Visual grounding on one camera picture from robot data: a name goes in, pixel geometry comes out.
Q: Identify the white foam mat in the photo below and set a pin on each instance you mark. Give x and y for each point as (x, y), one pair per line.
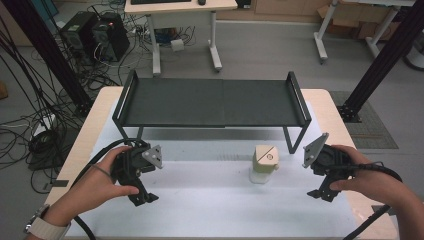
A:
(213, 200)

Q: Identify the person's left hand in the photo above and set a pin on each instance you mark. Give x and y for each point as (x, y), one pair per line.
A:
(90, 188)

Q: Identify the black computer tower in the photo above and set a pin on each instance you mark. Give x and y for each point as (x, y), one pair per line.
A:
(77, 36)
(110, 38)

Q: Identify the black computer mouse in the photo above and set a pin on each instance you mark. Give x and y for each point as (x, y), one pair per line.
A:
(201, 2)

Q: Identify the person's right hand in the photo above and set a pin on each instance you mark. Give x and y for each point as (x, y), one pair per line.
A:
(370, 181)

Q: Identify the brown cardboard boxes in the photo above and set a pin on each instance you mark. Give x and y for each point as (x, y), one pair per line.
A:
(346, 23)

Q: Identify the white-legged wooden desk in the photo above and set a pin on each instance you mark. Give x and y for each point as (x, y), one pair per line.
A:
(353, 20)
(181, 6)

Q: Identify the black keyboard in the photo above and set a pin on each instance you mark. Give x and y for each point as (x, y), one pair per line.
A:
(160, 1)

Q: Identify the white power strip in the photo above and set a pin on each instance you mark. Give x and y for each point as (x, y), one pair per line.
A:
(44, 124)

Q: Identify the grey floor mat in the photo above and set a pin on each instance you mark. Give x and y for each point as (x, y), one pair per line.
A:
(370, 126)

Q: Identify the black aluminium frame post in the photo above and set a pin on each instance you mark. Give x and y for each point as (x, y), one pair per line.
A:
(383, 63)
(50, 50)

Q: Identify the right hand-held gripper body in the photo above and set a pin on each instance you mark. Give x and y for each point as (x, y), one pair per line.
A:
(325, 161)

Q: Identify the black metal shelf rack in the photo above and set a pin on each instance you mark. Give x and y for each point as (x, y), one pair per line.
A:
(213, 101)

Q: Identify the silver wristwatch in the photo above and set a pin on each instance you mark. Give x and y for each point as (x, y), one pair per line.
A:
(33, 221)

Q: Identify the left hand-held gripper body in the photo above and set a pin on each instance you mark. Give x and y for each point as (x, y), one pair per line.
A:
(130, 164)

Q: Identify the black tape strip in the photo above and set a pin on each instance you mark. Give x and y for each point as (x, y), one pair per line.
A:
(60, 183)

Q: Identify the beige cube-shaped container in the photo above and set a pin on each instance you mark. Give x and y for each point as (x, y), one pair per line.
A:
(265, 159)

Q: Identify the white power adapter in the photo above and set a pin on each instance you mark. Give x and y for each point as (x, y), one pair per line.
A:
(177, 45)

